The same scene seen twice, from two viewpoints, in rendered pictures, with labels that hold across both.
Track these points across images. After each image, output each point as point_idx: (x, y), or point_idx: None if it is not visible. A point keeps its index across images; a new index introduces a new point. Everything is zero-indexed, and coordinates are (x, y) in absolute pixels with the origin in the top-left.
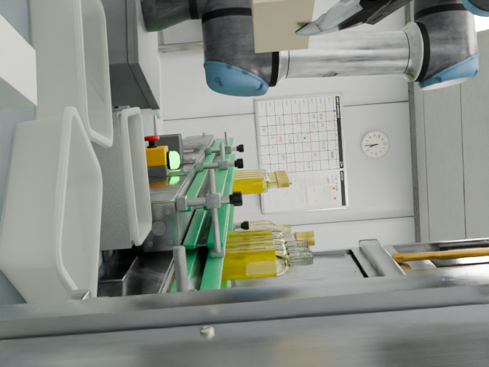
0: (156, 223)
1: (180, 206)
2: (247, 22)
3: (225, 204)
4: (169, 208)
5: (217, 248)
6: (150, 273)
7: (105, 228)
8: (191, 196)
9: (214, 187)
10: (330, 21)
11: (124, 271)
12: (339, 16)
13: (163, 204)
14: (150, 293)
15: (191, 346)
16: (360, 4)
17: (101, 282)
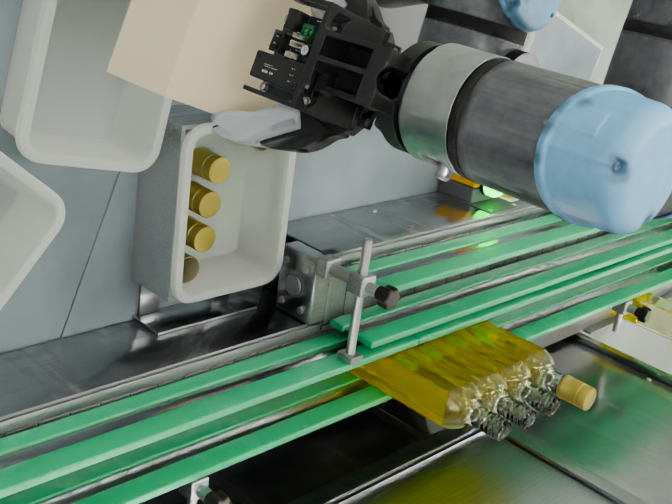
0: (291, 277)
1: (320, 270)
2: (464, 41)
3: (549, 279)
4: (310, 266)
5: (347, 349)
6: (202, 341)
7: (152, 264)
8: (406, 256)
9: (364, 266)
10: (245, 131)
11: (188, 322)
12: (263, 128)
13: (305, 257)
14: (126, 372)
15: None
16: (301, 118)
17: (142, 324)
